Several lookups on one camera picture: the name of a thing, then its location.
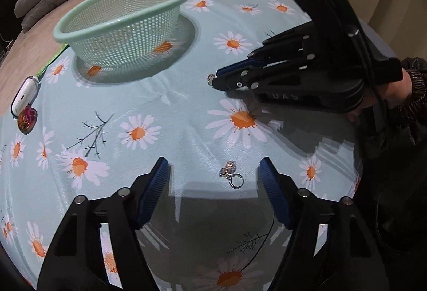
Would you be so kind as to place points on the person's right forearm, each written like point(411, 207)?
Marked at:
point(417, 94)

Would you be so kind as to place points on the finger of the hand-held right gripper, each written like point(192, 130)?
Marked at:
point(240, 77)
point(287, 44)

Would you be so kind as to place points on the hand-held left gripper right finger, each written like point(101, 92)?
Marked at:
point(275, 194)

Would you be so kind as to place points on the person's right hand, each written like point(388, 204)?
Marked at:
point(390, 92)

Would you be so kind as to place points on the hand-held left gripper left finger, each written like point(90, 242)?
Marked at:
point(153, 194)

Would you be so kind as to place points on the white earbuds case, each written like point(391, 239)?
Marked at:
point(24, 96)

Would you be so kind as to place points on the daisy-printed light blue cloth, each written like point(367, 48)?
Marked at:
point(166, 117)

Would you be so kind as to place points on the heart-shaped glitter charm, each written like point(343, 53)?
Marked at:
point(27, 120)

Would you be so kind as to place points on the person's dark clothing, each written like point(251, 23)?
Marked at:
point(393, 184)

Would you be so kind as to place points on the green plastic mesh basket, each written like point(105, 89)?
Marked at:
point(116, 41)

